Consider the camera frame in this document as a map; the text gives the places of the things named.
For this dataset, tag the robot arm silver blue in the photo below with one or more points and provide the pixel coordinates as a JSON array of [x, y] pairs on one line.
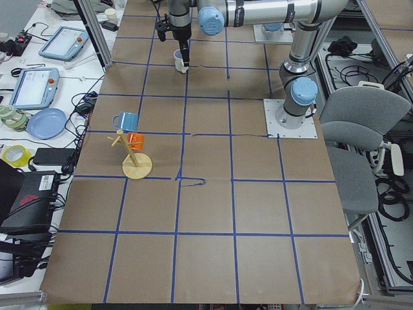
[[272, 27], [311, 19]]

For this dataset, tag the lower teach pendant tablet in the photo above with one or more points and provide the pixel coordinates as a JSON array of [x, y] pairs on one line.
[[35, 88]]

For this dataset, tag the upper teach pendant tablet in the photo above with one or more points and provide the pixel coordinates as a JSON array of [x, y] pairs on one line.
[[65, 44]]

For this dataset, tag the aluminium frame post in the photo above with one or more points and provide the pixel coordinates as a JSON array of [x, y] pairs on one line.
[[89, 19]]

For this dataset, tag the black power adapter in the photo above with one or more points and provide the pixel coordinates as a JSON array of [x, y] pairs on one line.
[[53, 156]]

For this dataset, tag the black computer box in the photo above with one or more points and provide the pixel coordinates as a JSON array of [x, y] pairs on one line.
[[26, 200]]

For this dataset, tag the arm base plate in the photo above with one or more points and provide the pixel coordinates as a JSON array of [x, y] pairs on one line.
[[283, 37], [282, 125]]

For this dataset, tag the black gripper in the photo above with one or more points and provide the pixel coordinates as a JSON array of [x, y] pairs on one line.
[[181, 33]]

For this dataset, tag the white paper cup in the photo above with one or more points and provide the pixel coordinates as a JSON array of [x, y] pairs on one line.
[[111, 15]]

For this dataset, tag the grey office chair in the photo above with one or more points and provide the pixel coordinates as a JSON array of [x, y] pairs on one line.
[[359, 117]]

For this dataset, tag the yellow tape roll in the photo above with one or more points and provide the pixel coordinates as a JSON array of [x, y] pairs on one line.
[[16, 156]]

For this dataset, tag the white grey mug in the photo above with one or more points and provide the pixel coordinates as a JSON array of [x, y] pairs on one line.
[[179, 64]]

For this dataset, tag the blue plate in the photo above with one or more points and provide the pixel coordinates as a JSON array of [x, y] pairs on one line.
[[46, 124]]

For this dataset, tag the blue mug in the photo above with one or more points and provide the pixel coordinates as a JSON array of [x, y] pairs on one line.
[[126, 121]]

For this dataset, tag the teach pendant tablet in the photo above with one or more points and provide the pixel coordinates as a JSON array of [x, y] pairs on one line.
[[35, 88], [65, 44]]

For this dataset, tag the orange mug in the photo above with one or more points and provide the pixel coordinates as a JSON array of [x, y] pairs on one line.
[[136, 140]]

